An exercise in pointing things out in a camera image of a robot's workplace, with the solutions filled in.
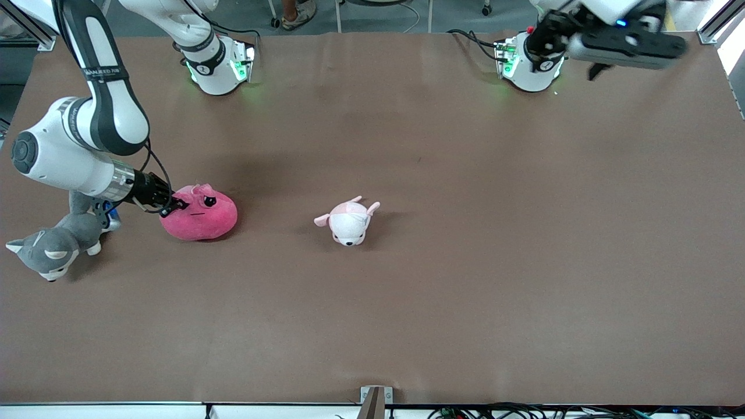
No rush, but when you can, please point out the black left arm base cable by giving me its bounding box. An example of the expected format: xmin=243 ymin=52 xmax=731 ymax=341
xmin=447 ymin=28 xmax=507 ymax=62

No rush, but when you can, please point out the black arm base cable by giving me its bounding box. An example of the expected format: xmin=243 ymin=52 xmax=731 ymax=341
xmin=447 ymin=28 xmax=507 ymax=62
xmin=180 ymin=0 xmax=261 ymax=59

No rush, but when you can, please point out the person's shoe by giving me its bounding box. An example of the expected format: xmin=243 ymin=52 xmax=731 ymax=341
xmin=282 ymin=0 xmax=318 ymax=31

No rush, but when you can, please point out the white and pink plush puppy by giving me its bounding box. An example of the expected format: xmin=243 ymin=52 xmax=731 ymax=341
xmin=314 ymin=196 xmax=381 ymax=247

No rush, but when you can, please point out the black cable bundle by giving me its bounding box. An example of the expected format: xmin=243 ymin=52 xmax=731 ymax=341
xmin=428 ymin=402 xmax=745 ymax=419

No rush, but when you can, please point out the aluminium frame profile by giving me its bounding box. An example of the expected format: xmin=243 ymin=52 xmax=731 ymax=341
xmin=12 ymin=0 xmax=57 ymax=52
xmin=697 ymin=0 xmax=745 ymax=45

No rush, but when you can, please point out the grey husky plush toy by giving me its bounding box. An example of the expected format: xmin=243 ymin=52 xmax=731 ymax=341
xmin=5 ymin=191 xmax=114 ymax=283

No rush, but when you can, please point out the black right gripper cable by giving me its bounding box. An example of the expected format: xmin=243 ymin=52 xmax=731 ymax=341
xmin=108 ymin=137 xmax=175 ymax=215

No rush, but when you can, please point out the pink round plush toy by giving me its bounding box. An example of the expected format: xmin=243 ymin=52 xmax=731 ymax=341
xmin=159 ymin=184 xmax=238 ymax=242

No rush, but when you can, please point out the black right arm base cable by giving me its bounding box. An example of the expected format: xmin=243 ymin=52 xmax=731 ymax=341
xmin=180 ymin=0 xmax=261 ymax=59

